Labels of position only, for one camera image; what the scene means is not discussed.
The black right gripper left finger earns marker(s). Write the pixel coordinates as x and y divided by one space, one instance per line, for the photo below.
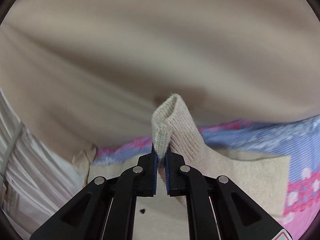
104 208

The beige curtain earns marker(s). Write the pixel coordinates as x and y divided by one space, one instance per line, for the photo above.
80 73

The pink blue floral bedsheet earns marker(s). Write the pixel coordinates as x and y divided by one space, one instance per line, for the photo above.
299 141

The cream knit sweater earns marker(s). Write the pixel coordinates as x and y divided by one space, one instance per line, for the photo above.
262 176

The white pleated curtain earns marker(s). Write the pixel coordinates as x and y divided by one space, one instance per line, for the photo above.
35 181

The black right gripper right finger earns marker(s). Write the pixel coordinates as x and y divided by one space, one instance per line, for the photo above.
217 208

